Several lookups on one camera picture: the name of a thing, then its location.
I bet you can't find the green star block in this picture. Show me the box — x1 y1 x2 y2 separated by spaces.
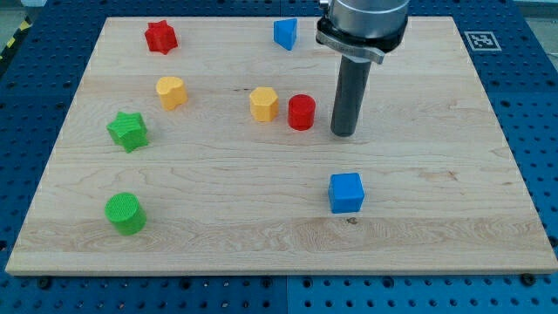
106 112 149 154

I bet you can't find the white fiducial marker tag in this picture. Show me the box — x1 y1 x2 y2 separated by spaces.
465 31 501 51

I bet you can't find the red star block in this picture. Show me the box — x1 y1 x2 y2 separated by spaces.
144 20 179 55

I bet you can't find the blue triangle block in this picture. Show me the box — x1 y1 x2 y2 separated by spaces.
273 18 298 51

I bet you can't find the wooden board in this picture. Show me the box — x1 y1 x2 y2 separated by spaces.
6 17 557 276

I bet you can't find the green cylinder block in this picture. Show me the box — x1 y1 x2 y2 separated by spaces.
105 192 146 236

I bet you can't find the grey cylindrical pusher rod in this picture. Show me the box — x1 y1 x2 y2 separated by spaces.
330 56 371 137

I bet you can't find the blue cube block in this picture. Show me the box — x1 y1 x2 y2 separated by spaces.
328 173 365 214

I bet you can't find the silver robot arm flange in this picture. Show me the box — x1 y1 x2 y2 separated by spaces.
316 0 409 65

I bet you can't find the yellow hexagon block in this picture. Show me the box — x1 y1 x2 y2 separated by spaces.
249 86 279 122

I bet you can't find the red cylinder block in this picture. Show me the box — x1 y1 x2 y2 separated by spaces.
288 94 316 131

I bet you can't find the yellow heart block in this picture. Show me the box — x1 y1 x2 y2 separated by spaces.
156 76 188 111

